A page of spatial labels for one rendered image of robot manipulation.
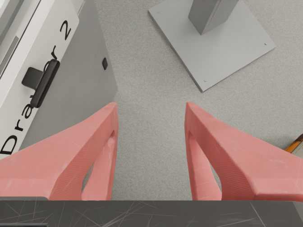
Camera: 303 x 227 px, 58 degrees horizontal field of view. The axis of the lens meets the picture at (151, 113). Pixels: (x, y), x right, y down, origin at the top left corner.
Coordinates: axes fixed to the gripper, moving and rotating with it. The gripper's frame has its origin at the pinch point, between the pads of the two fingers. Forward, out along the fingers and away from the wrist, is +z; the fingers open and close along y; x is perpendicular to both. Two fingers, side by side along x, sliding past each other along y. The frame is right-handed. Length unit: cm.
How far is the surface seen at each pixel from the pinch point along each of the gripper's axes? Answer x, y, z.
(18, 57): 7.9, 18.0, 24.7
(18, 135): 20.6, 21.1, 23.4
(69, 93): 26, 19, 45
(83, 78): 26, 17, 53
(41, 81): 11.1, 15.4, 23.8
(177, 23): 36, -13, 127
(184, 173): 89, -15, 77
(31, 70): 9.9, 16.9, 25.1
